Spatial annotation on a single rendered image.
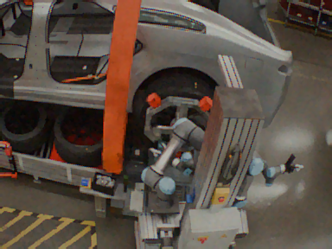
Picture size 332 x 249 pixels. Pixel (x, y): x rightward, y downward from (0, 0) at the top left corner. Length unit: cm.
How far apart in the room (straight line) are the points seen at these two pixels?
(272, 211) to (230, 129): 238
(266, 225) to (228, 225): 168
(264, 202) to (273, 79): 144
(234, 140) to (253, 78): 150
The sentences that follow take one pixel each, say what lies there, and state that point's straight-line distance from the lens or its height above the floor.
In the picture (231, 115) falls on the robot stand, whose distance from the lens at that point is 242.
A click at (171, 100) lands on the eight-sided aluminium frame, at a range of 382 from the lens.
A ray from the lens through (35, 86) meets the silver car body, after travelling 426.
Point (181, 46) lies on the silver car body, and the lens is 375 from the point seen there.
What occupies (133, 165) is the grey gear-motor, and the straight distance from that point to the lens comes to 426.
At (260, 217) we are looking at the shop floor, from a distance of 462.
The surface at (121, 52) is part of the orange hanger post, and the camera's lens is 318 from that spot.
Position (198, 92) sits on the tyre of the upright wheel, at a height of 116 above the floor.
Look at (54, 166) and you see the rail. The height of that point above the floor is 34.
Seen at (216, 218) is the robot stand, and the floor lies 123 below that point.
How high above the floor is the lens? 359
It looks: 43 degrees down
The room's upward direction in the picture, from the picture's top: 10 degrees clockwise
